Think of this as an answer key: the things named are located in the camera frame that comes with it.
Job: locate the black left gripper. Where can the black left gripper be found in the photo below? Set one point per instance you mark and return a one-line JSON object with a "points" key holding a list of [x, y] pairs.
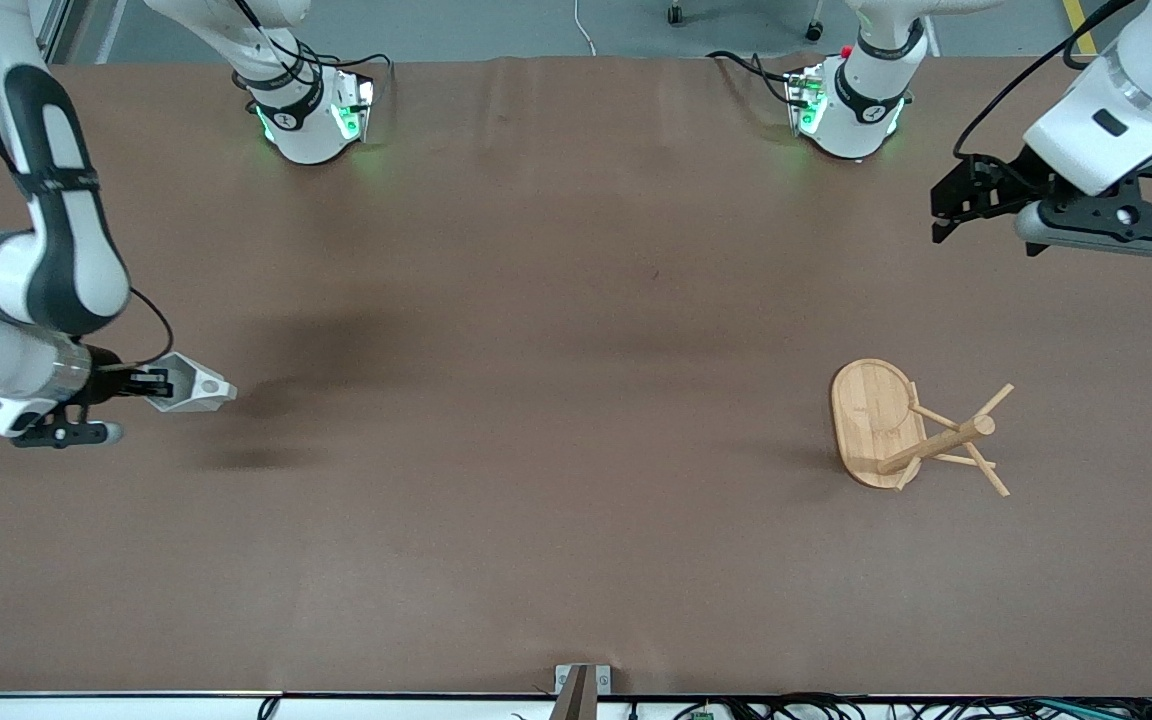
{"points": [[998, 184]]}

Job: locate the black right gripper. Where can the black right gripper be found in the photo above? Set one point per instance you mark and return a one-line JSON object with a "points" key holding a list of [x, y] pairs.
{"points": [[109, 383]]}

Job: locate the white faceted cup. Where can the white faceted cup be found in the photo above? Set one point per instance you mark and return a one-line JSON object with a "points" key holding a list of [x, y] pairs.
{"points": [[201, 385]]}

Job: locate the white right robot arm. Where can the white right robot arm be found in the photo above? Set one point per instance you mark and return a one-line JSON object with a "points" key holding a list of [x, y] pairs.
{"points": [[66, 250]]}

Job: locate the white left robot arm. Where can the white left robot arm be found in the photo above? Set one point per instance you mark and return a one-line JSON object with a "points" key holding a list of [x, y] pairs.
{"points": [[1106, 120]]}

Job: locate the wooden cup rack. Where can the wooden cup rack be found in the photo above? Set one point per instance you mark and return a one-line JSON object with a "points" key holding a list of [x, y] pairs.
{"points": [[871, 420]]}

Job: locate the brown table cover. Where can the brown table cover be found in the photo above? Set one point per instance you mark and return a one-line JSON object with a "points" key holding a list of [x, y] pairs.
{"points": [[536, 500]]}

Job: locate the aluminium frame profile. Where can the aluminium frame profile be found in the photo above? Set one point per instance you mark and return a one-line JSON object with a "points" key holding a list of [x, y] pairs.
{"points": [[54, 30]]}

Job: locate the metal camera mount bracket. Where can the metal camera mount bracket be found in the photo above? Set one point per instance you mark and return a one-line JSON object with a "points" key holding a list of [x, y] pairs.
{"points": [[576, 690]]}

